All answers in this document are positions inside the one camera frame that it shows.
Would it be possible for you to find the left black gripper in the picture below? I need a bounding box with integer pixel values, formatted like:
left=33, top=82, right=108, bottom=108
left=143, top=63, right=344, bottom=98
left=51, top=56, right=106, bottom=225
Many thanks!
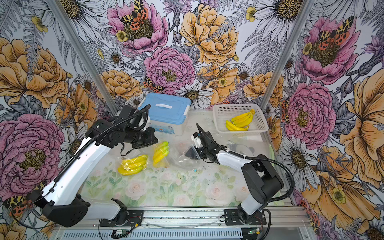
left=122, top=126, right=157, bottom=149

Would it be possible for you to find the yellow banana bunch small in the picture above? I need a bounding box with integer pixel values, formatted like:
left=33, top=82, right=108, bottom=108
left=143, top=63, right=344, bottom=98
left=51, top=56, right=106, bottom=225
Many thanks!
left=153, top=142, right=170, bottom=167

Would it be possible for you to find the clear zip-top bag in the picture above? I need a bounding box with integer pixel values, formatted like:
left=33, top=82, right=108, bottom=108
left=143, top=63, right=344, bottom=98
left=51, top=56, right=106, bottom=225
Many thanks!
left=150, top=141, right=202, bottom=171
left=115, top=151, right=151, bottom=178

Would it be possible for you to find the single yellow banana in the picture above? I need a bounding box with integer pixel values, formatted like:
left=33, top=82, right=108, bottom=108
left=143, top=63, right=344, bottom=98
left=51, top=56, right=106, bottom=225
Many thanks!
left=226, top=121, right=249, bottom=132

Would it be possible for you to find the panda print zip-top bag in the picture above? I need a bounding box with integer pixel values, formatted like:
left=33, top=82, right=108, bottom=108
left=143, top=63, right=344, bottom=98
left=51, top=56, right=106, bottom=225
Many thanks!
left=217, top=137, right=275, bottom=173

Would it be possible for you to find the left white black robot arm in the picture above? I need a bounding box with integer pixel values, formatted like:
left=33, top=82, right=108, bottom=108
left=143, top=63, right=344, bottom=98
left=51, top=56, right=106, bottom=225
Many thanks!
left=27, top=105, right=159, bottom=227

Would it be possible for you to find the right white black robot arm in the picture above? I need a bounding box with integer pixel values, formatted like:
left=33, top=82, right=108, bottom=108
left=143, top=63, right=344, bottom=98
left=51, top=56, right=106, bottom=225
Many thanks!
left=185, top=132, right=284, bottom=224

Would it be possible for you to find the blue lid storage box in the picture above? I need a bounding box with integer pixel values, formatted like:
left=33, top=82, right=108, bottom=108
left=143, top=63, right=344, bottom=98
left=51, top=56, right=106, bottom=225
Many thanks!
left=138, top=93, right=192, bottom=136

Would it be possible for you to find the white plastic basket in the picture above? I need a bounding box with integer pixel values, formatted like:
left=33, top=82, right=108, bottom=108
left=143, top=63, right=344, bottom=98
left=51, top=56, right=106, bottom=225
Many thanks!
left=212, top=104, right=269, bottom=136

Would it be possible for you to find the small green circuit board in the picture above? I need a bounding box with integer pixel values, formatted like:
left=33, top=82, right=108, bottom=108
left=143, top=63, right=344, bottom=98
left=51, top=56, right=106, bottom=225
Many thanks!
left=111, top=229, right=129, bottom=240

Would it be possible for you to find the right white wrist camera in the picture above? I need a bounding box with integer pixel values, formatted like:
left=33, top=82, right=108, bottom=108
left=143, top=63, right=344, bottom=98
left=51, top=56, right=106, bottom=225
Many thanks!
left=191, top=136, right=203, bottom=148

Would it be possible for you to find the left black corrugated cable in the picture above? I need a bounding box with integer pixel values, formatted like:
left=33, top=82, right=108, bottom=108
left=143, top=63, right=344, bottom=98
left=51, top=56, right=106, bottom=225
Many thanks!
left=52, top=104, right=152, bottom=184

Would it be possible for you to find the black corrugated cable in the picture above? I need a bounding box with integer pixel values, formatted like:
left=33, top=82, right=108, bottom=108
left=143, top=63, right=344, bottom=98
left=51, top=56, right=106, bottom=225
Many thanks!
left=195, top=122, right=296, bottom=202
left=52, top=104, right=152, bottom=184

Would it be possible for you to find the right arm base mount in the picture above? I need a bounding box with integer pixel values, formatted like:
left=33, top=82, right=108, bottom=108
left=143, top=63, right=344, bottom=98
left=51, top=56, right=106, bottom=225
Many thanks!
left=220, top=209, right=267, bottom=226

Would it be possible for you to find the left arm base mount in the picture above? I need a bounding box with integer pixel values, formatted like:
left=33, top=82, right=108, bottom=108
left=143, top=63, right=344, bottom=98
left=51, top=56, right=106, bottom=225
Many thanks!
left=100, top=210, right=144, bottom=227

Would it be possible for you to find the right black corrugated cable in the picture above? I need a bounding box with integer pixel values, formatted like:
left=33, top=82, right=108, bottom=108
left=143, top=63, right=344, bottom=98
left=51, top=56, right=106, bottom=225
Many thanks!
left=195, top=122, right=296, bottom=202

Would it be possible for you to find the aluminium front rail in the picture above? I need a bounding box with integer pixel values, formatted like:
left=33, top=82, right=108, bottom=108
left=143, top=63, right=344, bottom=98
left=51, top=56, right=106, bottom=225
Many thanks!
left=51, top=206, right=316, bottom=240

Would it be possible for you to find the left aluminium corner post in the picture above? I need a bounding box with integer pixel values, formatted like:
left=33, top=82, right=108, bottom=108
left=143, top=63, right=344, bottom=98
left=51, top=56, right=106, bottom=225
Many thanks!
left=47, top=1, right=120, bottom=115

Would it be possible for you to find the aluminium corner post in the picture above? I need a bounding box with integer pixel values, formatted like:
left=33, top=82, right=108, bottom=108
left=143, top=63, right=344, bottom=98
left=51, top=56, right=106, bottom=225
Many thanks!
left=47, top=1, right=120, bottom=115
left=258, top=0, right=316, bottom=109

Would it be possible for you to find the right aluminium corner post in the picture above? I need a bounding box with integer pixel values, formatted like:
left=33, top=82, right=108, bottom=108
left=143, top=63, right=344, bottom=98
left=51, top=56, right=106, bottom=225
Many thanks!
left=258, top=0, right=316, bottom=109

